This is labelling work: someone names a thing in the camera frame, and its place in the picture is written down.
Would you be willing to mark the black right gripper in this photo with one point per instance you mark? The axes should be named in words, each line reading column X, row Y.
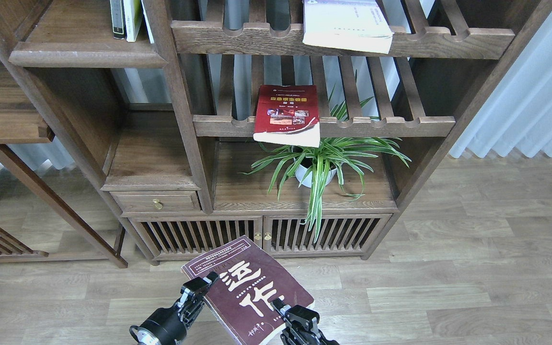
column 301, row 325

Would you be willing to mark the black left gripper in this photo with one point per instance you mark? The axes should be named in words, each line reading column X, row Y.
column 168, row 326

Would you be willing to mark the dark red Chinese book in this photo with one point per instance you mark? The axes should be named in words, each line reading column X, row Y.
column 249, row 279

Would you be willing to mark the brass drawer knob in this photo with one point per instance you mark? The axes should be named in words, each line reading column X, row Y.
column 158, row 205

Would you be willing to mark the white plant pot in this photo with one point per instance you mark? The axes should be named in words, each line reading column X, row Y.
column 305, row 177

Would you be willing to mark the dark wooden bookshelf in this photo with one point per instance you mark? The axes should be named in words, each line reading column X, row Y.
column 174, row 120

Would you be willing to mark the spider plant leaves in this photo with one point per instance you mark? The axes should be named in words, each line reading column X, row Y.
column 339, row 151

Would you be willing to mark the red paperback book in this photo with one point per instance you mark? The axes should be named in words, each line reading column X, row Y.
column 288, row 115

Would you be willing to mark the dark spine upright book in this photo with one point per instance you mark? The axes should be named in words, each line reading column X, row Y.
column 117, row 18

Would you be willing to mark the white open book top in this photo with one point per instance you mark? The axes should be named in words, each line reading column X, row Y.
column 357, row 25

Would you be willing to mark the white curtain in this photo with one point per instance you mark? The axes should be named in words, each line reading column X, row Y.
column 518, row 114

